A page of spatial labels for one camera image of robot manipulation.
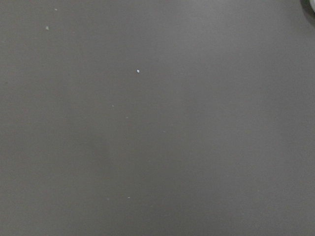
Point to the beige round plate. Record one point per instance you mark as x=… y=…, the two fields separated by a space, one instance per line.
x=307 y=7

